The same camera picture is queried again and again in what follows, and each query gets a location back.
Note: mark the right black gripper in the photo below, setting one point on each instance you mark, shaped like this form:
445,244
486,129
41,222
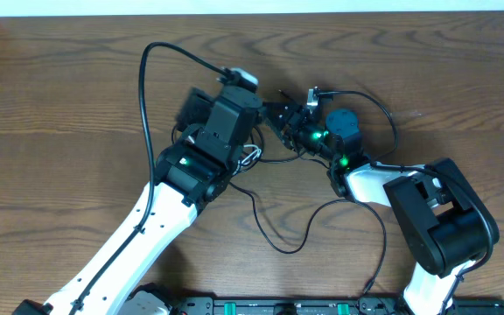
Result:
294,121

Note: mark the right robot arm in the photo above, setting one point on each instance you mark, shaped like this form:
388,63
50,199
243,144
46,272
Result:
448,229

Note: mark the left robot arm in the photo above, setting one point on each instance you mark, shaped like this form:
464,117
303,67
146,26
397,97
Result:
188,175

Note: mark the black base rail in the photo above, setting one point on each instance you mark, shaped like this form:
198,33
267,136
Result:
300,306

